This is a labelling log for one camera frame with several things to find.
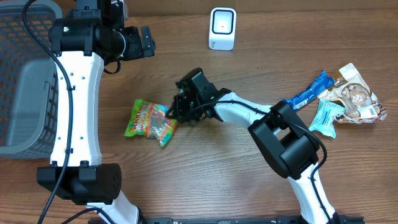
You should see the green Haribo gummy bag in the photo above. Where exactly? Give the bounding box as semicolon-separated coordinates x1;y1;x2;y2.
124;100;178;147

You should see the blue Oreo cookie pack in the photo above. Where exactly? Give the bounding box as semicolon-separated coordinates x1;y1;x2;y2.
283;70;335;111

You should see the light teal snack packet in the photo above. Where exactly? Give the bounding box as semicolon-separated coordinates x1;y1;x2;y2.
308;100;345;138

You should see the beige brown cookie pouch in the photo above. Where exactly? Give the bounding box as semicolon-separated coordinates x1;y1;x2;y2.
318;63;387;124

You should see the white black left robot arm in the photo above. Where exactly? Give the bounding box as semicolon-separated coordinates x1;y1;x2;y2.
37;1;155;223

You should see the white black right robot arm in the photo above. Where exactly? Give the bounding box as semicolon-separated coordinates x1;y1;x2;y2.
166;67;338;223

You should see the white barcode scanner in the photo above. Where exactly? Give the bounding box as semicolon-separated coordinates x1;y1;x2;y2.
208;7;237;51

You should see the grey plastic mesh basket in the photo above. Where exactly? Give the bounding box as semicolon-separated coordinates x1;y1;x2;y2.
1;1;58;159

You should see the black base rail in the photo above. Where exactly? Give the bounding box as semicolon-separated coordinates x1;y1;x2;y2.
139;213;364;224

